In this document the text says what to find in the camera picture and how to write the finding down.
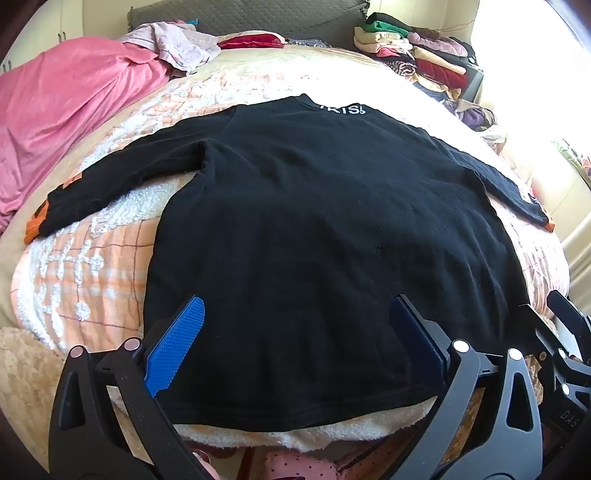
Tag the pink duvet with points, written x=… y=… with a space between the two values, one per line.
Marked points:
x=60 y=115

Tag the blue patterned pillow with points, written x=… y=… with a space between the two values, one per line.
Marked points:
x=307 y=42

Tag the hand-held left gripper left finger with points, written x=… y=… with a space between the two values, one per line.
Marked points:
x=178 y=341

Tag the pink orange cloth bundle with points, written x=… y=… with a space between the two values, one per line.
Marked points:
x=585 y=166

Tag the purple clothes heap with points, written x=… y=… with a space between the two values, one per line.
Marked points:
x=471 y=117

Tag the stack of folded clothes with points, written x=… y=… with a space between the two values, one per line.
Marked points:
x=429 y=60

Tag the pink dotted pajama pants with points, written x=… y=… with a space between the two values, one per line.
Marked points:
x=300 y=466

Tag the orange plaid fleece blanket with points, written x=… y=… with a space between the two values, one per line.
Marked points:
x=92 y=258

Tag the beige quilted bedspread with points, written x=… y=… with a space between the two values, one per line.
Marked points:
x=286 y=74

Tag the black long-sleeve shirt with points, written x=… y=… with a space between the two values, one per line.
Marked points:
x=300 y=230

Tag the grey quilted headboard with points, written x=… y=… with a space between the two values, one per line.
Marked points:
x=277 y=18

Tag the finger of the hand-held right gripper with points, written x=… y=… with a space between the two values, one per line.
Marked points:
x=570 y=309
x=542 y=330

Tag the red cushion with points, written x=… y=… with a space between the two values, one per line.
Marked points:
x=249 y=41

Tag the lilac pajama garment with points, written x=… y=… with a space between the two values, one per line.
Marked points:
x=180 y=46

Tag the green windowsill mat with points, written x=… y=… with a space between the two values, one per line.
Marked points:
x=563 y=148

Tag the cream curtain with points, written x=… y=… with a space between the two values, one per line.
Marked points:
x=531 y=115

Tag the black bedside cabinet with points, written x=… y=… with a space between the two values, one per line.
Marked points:
x=475 y=83

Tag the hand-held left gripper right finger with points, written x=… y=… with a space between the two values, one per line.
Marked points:
x=418 y=332

